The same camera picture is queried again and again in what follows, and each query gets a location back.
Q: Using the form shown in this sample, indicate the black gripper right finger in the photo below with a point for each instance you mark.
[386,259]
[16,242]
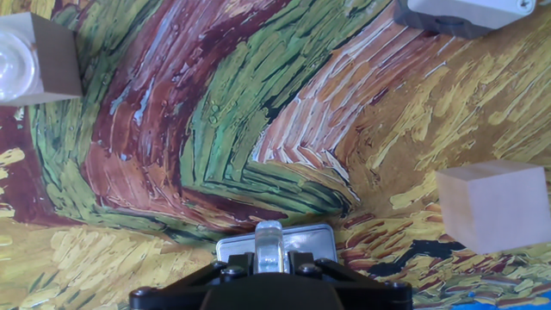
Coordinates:
[366,286]

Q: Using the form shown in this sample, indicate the painted wheatfield tablecloth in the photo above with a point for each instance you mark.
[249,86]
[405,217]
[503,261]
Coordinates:
[258,129]

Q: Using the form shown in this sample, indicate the light wooden cube block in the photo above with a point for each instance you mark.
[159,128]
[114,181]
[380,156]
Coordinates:
[60,60]
[495,206]

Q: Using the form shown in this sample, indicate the empty clear plastic cup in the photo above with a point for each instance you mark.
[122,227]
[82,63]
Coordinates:
[15,64]

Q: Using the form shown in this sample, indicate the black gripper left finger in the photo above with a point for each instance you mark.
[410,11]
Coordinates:
[181,280]

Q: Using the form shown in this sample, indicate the grey box with red button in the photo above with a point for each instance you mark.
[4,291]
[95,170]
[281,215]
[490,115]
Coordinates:
[465,13]

